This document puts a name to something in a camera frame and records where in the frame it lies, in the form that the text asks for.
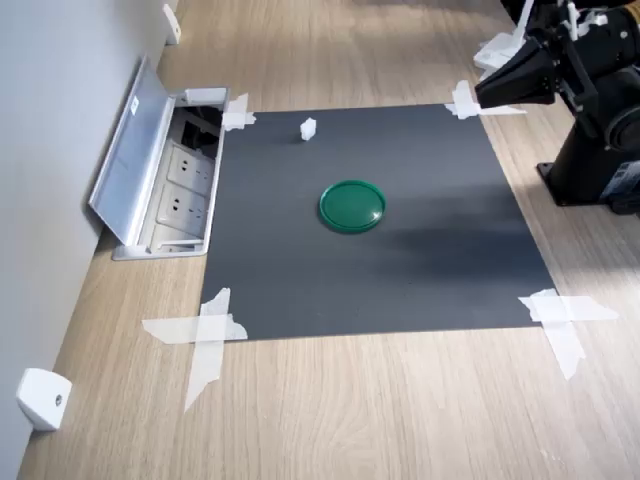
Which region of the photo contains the round green lid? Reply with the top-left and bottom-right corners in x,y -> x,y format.
318,179 -> 388,235

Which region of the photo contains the white tape strip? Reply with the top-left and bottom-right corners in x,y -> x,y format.
141,314 -> 250,346
183,287 -> 233,414
444,79 -> 528,121
221,92 -> 258,133
518,294 -> 621,324
541,292 -> 587,381

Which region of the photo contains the dark grey mat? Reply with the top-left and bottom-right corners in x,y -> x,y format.
201,103 -> 558,342

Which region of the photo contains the white plastic mount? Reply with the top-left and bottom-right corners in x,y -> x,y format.
472,0 -> 536,72

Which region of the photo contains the white partition bracket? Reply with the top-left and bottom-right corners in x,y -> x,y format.
14,367 -> 74,432
162,3 -> 182,47

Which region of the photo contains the silver cable duct with sockets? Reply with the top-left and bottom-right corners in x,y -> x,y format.
88,53 -> 232,262

